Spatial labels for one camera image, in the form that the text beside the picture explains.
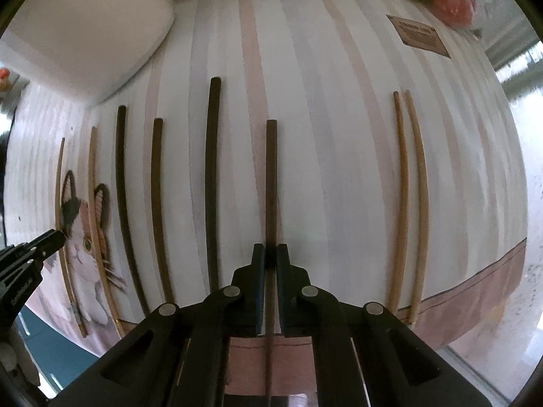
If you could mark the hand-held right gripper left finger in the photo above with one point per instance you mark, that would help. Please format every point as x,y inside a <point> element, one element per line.
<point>258,288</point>

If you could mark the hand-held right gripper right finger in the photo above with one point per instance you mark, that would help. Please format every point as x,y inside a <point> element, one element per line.
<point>283,288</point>

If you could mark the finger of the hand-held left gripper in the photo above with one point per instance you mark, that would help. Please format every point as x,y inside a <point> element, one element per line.
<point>46,241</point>

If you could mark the thin bamboo chopstick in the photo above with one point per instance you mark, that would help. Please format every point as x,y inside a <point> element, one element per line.
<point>58,186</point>

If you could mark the light wooden chopstick gold band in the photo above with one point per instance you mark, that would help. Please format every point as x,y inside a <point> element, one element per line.
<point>94,186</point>

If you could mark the brown wooden chopstick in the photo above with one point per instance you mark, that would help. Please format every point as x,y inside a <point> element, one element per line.
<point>271,178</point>
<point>157,203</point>

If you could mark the black chopstick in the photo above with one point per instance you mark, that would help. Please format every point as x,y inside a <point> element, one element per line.
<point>211,178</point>
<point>122,186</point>

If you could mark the striped cat print mat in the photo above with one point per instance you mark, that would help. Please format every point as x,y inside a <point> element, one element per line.
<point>322,93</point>

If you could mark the white rounded board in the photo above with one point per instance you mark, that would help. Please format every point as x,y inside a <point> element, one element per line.
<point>85,29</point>

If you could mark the brown label patch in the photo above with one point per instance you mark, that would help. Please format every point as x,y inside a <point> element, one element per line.
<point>420,36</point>

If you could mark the orange red round object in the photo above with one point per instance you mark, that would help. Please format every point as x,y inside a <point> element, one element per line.
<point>454,4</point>

